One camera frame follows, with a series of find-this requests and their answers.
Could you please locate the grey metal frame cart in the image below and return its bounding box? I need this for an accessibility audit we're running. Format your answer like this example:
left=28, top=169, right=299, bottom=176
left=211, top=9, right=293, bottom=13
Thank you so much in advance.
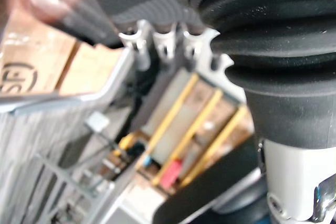
left=33, top=152, right=118, bottom=224

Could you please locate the plain cardboard box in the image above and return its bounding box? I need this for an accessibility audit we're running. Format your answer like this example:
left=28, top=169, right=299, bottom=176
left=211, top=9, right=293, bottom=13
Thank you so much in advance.
left=56, top=42, right=124, bottom=97

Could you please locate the small grey tag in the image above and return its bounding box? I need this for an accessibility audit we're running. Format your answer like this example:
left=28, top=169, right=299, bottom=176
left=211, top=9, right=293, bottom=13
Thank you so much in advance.
left=85, top=111, right=110, bottom=133

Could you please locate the red box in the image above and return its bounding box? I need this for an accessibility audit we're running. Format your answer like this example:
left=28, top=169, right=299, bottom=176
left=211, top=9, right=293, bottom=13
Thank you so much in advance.
left=160, top=158, right=184, bottom=189

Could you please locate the cardboard box with black logo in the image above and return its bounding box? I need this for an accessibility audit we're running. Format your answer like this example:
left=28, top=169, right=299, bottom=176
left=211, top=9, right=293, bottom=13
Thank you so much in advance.
left=0, top=8, right=79, bottom=97

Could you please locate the yellow shelf rack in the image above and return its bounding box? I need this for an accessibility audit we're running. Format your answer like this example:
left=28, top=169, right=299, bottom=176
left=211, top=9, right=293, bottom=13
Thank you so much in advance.
left=135, top=71, right=255, bottom=196

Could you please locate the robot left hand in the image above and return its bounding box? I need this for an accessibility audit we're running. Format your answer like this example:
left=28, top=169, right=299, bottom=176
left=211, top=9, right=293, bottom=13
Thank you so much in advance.
left=88, top=0, right=336, bottom=222

